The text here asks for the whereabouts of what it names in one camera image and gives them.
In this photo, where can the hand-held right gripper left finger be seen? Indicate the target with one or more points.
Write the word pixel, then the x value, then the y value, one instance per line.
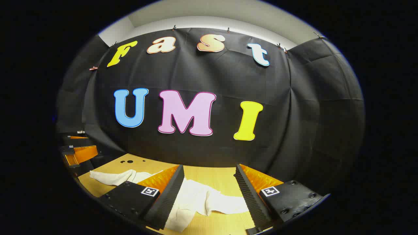
pixel 169 192

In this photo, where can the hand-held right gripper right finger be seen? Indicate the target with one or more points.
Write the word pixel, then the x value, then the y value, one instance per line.
pixel 249 195

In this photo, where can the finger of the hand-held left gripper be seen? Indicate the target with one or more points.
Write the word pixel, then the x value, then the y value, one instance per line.
pixel 76 141
pixel 81 154

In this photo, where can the white zip-neck garment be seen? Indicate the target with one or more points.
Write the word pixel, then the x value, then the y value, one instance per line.
pixel 196 195

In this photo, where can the black backdrop cloth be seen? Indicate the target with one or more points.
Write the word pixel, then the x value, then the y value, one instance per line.
pixel 277 130

